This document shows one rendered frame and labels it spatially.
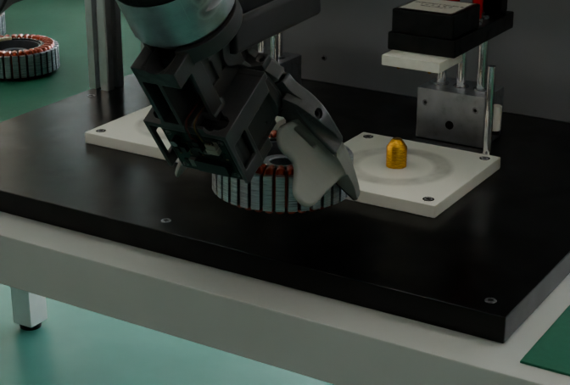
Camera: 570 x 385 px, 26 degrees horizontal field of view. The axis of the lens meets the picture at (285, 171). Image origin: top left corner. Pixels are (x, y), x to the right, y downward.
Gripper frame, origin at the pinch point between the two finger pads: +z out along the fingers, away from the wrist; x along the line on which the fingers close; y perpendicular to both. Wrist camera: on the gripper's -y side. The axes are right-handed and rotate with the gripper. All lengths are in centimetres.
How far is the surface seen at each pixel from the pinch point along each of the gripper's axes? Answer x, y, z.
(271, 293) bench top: 1.1, 8.2, 5.1
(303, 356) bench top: 5.5, 12.0, 6.5
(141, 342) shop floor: -92, -31, 123
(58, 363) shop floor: -100, -19, 114
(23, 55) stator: -58, -23, 22
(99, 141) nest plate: -29.6, -6.5, 11.9
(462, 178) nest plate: 6.8, -13.4, 15.5
